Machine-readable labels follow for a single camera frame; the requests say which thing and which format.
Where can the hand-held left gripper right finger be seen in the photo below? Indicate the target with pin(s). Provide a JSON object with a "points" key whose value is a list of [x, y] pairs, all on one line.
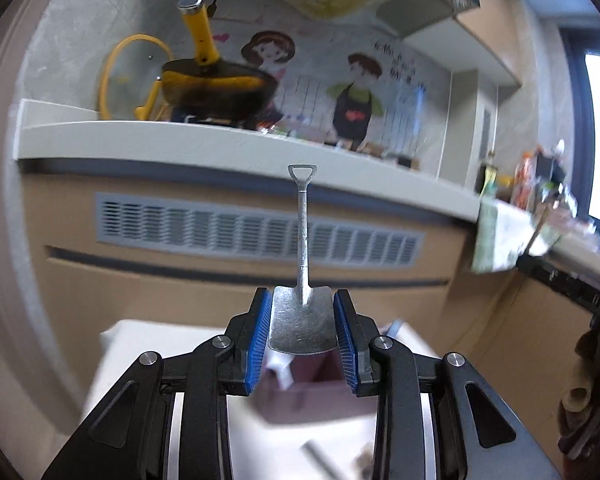
{"points": [[345, 345]]}

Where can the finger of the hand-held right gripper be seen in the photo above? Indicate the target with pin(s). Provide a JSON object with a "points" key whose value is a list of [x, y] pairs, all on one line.
{"points": [[550, 275]]}

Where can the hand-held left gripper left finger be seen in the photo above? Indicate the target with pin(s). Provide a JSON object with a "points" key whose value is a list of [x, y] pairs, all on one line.
{"points": [[260, 345]]}

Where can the white plastic measuring spoon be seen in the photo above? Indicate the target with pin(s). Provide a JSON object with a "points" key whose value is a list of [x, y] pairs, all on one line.
{"points": [[282, 377]]}

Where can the shovel-shaped metal spoon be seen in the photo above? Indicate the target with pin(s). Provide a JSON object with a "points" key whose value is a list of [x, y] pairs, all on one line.
{"points": [[300, 325]]}

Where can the wooden chopstick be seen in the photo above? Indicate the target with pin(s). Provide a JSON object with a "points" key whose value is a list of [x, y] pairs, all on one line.
{"points": [[536, 230]]}

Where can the grey-blue plastic spoon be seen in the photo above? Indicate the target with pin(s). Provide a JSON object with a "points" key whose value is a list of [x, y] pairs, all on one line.
{"points": [[395, 329]]}

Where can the purple plastic utensil holder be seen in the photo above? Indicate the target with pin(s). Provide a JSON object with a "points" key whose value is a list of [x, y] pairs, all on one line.
{"points": [[320, 395]]}

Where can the green checked tea towel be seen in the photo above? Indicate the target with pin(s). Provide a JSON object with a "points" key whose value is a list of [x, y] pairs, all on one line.
{"points": [[500, 230]]}

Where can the red-filled plastic bottle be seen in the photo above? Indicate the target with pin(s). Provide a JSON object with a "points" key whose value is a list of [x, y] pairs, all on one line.
{"points": [[525, 180]]}

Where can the long grey vent grille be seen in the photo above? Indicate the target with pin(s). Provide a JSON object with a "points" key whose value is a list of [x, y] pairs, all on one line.
{"points": [[260, 230]]}

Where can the dark sauce bottle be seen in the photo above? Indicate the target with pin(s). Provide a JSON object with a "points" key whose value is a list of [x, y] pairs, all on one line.
{"points": [[487, 177]]}

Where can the white fringed tablecloth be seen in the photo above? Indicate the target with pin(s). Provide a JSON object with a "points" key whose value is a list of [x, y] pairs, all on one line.
{"points": [[130, 350]]}

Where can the kitchen counter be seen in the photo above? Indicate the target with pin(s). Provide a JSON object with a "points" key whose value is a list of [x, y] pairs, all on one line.
{"points": [[180, 145]]}

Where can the glass lid with yellow rim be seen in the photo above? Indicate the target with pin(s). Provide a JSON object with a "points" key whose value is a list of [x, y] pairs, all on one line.
{"points": [[130, 80]]}

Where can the cartoon wall sticker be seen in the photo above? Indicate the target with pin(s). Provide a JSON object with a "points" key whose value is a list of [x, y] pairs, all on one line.
{"points": [[350, 105]]}

